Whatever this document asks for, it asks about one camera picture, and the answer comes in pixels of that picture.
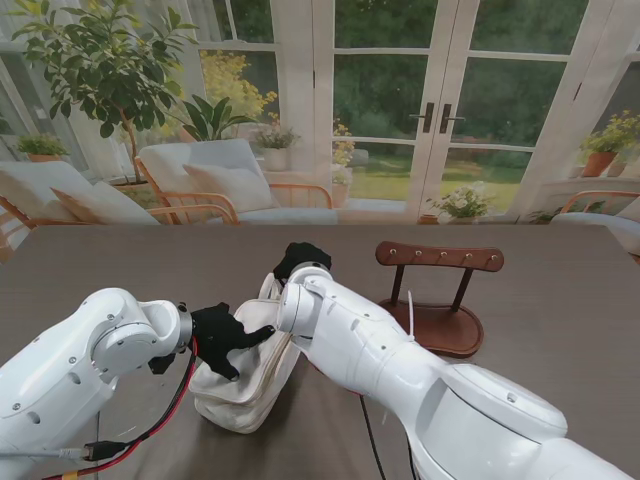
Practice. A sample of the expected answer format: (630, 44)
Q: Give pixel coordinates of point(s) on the white zip tie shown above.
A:
(410, 320)

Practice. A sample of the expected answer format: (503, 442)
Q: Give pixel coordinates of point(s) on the white zip pouch bag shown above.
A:
(245, 395)

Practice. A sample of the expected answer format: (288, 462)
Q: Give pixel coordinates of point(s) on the printed sunroom backdrop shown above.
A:
(380, 100)

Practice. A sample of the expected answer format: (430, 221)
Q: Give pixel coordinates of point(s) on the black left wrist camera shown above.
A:
(162, 364)

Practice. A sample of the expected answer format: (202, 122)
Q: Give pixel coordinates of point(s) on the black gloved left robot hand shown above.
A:
(220, 335)

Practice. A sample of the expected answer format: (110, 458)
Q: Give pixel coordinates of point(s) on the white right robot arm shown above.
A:
(425, 390)

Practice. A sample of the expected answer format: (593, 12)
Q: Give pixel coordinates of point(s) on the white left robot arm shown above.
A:
(65, 370)

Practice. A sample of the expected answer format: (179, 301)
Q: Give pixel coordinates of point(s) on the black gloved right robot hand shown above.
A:
(300, 254)

